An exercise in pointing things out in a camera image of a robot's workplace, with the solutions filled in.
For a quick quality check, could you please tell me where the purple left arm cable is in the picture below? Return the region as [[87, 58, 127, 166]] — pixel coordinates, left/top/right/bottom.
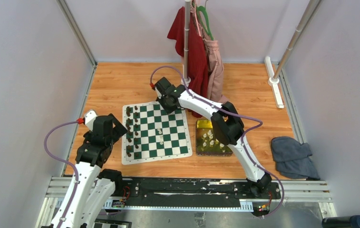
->
[[43, 119, 84, 228]]

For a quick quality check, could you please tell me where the white rack foot right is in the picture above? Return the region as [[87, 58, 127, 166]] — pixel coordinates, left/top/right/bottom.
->
[[264, 56, 284, 109]]

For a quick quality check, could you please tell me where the white clothes rack pole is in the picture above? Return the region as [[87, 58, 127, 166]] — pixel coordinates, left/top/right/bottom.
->
[[183, 0, 192, 86]]

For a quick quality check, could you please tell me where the yellow tray of white pieces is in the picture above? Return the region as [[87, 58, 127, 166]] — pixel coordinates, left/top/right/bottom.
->
[[195, 119, 233, 157]]

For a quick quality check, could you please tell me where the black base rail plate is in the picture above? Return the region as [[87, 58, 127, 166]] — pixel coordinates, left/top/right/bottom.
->
[[112, 177, 282, 210]]

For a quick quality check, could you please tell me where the pink hanging garment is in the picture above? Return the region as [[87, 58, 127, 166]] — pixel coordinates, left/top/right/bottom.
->
[[191, 0, 228, 104]]

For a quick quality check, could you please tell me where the green clothes hanger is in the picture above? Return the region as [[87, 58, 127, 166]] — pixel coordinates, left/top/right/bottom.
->
[[195, 0, 214, 40]]

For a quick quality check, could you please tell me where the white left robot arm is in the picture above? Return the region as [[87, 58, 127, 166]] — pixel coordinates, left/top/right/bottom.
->
[[44, 110, 127, 228]]

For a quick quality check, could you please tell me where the red hanging garment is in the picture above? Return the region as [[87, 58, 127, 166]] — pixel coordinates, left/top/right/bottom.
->
[[167, 7, 208, 117]]

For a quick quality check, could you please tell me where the grey cloth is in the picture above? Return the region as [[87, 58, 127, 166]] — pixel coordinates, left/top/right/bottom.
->
[[270, 136, 321, 181]]

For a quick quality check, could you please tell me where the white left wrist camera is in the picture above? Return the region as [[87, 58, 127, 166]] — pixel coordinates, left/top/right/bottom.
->
[[84, 109, 98, 131]]

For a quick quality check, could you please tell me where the green white chess board mat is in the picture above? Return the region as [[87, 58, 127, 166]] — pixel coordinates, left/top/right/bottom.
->
[[121, 101, 193, 165]]

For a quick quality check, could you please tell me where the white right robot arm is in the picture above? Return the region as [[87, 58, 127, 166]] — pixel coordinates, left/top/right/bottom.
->
[[150, 77, 272, 198]]

